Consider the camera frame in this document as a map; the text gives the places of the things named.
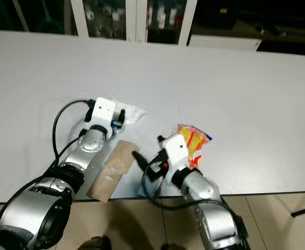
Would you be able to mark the orange yellow snack packet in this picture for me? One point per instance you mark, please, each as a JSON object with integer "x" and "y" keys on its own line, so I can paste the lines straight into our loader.
{"x": 197, "y": 138}

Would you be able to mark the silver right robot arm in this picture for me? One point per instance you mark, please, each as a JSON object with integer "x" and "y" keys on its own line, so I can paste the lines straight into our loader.
{"x": 200, "y": 186}

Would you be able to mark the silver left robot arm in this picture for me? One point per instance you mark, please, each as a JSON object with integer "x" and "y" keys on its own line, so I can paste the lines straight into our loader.
{"x": 43, "y": 213}

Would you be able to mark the light blue cloth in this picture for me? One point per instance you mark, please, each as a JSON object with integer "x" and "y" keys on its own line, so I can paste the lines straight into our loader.
{"x": 142, "y": 191}

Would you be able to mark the brown paper bag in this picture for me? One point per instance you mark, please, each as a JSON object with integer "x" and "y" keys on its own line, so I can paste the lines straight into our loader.
{"x": 113, "y": 169}

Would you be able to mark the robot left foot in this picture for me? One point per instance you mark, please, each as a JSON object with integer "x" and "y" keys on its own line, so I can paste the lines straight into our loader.
{"x": 95, "y": 244}

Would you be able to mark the white framed glass cabinet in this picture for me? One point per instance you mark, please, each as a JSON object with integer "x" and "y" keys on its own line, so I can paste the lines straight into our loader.
{"x": 134, "y": 21}

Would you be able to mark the white flat box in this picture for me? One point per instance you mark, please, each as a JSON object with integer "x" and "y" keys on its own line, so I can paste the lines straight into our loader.
{"x": 225, "y": 41}

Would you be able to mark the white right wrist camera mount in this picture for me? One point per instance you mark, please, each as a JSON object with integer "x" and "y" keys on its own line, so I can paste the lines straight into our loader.
{"x": 176, "y": 148}

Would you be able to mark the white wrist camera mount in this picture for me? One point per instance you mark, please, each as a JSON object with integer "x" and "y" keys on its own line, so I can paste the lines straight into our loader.
{"x": 103, "y": 110}
{"x": 176, "y": 148}

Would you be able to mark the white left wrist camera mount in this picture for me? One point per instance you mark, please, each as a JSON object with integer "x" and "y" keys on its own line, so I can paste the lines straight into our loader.
{"x": 103, "y": 110}

